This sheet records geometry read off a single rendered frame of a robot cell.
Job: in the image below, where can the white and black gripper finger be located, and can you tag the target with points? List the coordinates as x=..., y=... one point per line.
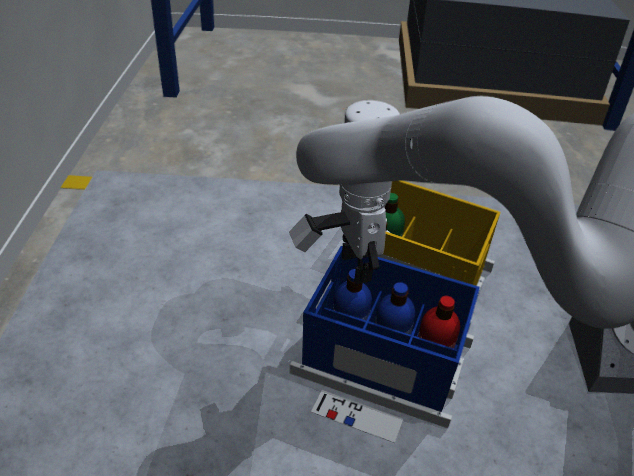
x=347, y=252
x=362, y=276

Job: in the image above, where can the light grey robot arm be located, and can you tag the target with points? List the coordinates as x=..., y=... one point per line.
x=585, y=261

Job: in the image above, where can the white paper pick list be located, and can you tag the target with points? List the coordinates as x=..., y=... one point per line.
x=358, y=416

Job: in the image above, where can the green bottle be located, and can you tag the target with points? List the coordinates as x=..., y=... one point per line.
x=395, y=217

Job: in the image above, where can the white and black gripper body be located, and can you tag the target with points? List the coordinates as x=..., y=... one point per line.
x=366, y=225

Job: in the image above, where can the red bottle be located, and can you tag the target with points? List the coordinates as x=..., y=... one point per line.
x=441, y=324

